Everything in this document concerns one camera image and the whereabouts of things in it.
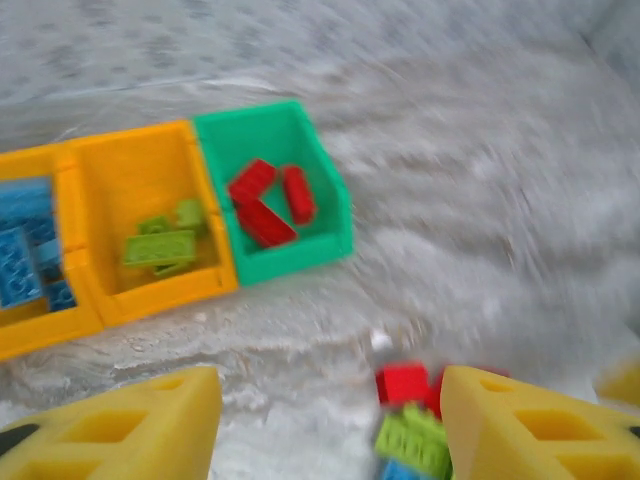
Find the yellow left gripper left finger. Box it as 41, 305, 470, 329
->
0, 366, 223, 480

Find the blue lego brick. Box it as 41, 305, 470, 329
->
0, 227, 45, 308
0, 179, 55, 224
43, 278, 77, 314
380, 458, 453, 480
37, 238, 65, 267

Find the small square red lego brick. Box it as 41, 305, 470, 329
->
375, 362, 442, 420

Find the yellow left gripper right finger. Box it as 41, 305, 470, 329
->
439, 364, 640, 480

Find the yellow plastic bin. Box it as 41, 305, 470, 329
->
0, 144, 104, 362
64, 119, 240, 327

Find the green lego brick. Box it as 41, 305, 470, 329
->
374, 403, 454, 477
175, 198, 205, 234
138, 215, 172, 236
122, 229, 197, 267

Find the green plastic bin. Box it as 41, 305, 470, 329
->
192, 99, 355, 288

